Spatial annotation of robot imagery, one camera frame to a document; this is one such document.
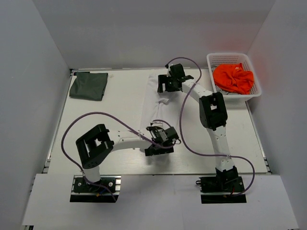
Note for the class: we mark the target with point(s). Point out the white plastic basket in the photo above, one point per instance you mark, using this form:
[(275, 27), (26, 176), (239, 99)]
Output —
[(216, 59)]

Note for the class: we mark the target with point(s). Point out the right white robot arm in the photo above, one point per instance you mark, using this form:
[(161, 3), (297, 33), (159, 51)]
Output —
[(213, 117)]

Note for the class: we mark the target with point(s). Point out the grey t-shirt in basket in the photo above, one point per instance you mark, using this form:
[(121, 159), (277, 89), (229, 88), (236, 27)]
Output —
[(223, 92)]

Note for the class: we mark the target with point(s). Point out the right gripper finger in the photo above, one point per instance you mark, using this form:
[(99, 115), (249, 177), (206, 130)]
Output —
[(162, 83), (172, 87)]

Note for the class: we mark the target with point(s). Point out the white t-shirt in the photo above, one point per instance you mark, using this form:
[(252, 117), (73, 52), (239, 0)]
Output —
[(164, 106)]

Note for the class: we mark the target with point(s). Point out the orange t-shirt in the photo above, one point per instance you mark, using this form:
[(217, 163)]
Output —
[(233, 78)]

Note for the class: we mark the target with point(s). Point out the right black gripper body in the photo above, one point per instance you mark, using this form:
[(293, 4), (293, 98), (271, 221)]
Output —
[(171, 79)]

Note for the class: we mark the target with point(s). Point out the folded dark green t-shirt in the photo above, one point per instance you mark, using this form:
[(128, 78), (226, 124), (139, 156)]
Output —
[(89, 86)]

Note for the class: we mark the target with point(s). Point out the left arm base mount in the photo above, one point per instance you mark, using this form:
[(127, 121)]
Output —
[(82, 192)]

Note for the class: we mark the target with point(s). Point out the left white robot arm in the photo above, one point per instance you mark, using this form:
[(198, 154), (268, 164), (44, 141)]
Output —
[(95, 145)]

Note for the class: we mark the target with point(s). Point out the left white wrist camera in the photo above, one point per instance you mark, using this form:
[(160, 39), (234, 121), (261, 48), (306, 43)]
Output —
[(157, 124)]

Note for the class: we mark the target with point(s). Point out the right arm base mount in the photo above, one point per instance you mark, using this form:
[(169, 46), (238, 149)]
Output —
[(213, 193)]

